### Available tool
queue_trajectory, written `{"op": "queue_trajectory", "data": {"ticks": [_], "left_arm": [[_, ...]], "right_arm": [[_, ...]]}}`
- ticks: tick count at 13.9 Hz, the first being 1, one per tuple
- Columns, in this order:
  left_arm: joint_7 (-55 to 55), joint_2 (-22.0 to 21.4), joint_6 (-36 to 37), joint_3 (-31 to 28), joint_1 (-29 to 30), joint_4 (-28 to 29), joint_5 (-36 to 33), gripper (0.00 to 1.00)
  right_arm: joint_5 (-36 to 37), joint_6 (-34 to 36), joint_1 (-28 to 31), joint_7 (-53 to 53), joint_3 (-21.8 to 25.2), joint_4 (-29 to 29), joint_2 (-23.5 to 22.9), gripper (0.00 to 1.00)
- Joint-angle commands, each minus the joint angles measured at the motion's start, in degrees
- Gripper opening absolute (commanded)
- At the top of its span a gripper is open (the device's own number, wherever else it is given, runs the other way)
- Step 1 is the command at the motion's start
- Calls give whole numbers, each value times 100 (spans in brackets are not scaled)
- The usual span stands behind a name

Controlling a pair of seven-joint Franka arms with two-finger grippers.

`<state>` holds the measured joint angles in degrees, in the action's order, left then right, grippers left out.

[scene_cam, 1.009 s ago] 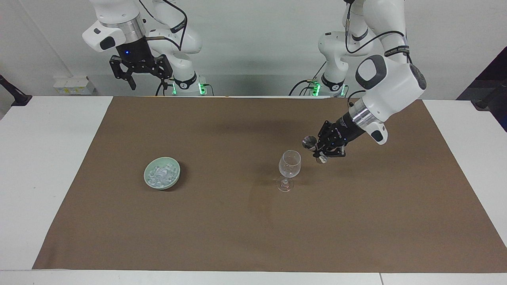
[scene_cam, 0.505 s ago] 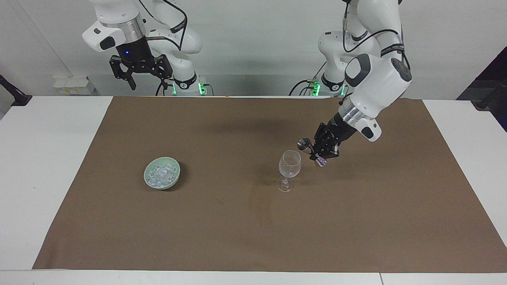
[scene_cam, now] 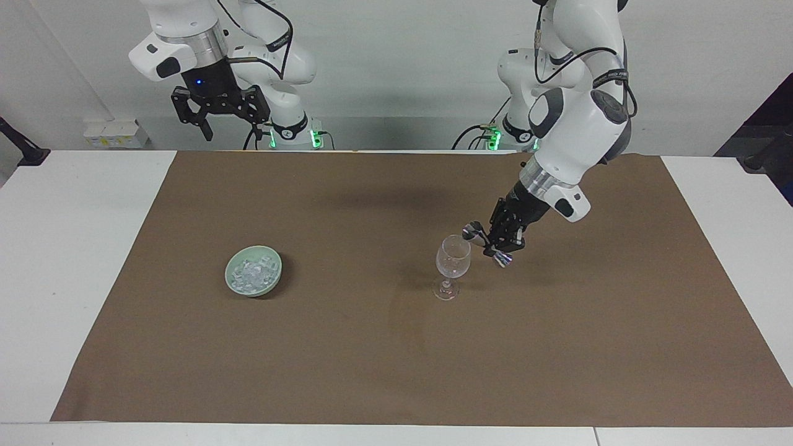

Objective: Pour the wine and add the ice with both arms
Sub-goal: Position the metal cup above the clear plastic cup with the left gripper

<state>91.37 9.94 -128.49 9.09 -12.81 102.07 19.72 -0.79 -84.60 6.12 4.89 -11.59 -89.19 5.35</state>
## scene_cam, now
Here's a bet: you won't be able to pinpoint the black stand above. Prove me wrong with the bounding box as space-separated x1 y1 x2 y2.
0 116 51 167
742 131 793 172

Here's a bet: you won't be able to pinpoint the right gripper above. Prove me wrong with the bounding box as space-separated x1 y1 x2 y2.
171 59 272 142

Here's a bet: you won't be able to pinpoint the clear ice cubes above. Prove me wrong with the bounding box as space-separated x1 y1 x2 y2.
230 254 277 291

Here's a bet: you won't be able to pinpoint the pale green bowl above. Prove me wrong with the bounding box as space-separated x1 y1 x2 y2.
224 245 284 298

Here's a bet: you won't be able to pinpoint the black cable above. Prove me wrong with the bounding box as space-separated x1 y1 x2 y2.
242 123 274 151
451 125 501 151
214 0 296 81
534 0 628 85

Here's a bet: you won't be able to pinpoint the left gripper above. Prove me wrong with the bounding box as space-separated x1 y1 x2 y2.
463 182 552 269

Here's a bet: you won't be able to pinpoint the white power strip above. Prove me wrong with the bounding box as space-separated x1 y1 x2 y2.
83 119 150 150

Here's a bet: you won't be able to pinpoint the clear wine glass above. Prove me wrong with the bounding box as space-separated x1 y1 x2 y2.
432 234 473 302

